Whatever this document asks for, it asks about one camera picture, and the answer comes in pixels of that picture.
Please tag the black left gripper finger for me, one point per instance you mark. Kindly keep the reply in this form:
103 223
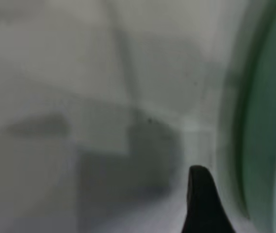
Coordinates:
203 206

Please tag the green round plate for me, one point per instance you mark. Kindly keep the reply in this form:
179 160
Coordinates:
261 121

